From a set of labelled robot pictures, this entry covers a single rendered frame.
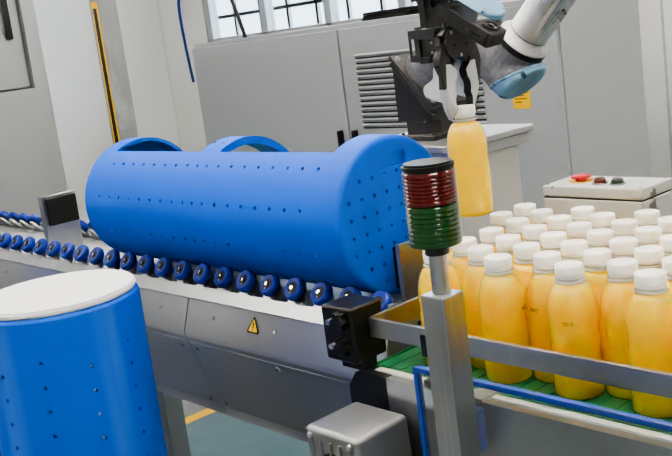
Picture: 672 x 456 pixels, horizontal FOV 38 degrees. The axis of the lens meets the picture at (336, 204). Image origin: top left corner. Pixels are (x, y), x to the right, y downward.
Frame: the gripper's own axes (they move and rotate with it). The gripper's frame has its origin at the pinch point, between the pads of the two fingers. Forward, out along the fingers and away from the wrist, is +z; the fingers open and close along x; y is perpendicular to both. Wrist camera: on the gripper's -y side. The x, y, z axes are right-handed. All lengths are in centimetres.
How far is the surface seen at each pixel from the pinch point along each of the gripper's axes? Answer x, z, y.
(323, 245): 17.2, 20.1, 19.5
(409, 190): 42.1, 3.5, -26.5
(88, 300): 50, 23, 42
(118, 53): -30, -17, 158
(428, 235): 42, 9, -28
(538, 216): -8.3, 19.5, -6.7
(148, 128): -256, 40, 523
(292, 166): 13.0, 7.4, 30.0
